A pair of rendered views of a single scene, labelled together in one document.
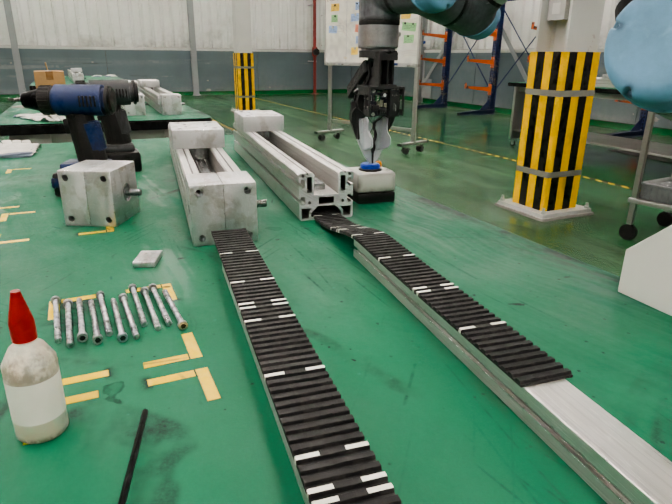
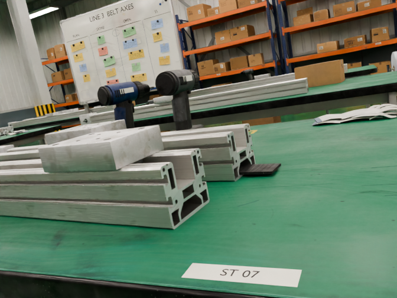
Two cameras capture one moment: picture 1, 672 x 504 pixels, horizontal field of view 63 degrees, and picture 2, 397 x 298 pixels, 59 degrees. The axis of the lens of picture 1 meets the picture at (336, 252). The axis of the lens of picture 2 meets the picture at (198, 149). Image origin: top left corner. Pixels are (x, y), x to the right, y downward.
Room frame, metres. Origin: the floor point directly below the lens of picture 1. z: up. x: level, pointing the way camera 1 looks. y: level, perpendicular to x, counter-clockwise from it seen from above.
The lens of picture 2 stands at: (2.09, -0.01, 0.96)
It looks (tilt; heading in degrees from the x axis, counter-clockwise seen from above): 11 degrees down; 141
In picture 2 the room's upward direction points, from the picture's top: 11 degrees counter-clockwise
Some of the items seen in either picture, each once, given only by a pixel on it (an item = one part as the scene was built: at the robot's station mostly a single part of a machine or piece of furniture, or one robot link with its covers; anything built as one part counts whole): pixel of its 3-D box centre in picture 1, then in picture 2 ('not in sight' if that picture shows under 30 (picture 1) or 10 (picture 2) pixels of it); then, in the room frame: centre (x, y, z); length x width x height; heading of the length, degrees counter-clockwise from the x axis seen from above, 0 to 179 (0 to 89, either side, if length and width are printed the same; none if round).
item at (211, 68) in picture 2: not in sight; (231, 54); (-5.42, 7.96, 1.58); 2.83 x 0.98 x 3.15; 25
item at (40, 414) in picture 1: (29, 363); not in sight; (0.35, 0.23, 0.84); 0.04 x 0.04 x 0.12
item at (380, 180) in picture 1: (365, 183); not in sight; (1.10, -0.06, 0.81); 0.10 x 0.08 x 0.06; 108
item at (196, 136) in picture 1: (196, 140); (88, 140); (1.27, 0.32, 0.87); 0.16 x 0.11 x 0.07; 18
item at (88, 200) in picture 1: (107, 192); not in sight; (0.94, 0.40, 0.83); 0.11 x 0.10 x 0.10; 87
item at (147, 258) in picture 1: (147, 258); not in sight; (0.73, 0.27, 0.78); 0.05 x 0.03 x 0.01; 5
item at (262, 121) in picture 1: (258, 125); (103, 156); (1.57, 0.22, 0.87); 0.16 x 0.11 x 0.07; 18
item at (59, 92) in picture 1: (67, 140); (134, 116); (1.12, 0.55, 0.89); 0.20 x 0.08 x 0.22; 97
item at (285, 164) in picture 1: (278, 157); (21, 186); (1.33, 0.14, 0.82); 0.80 x 0.10 x 0.09; 18
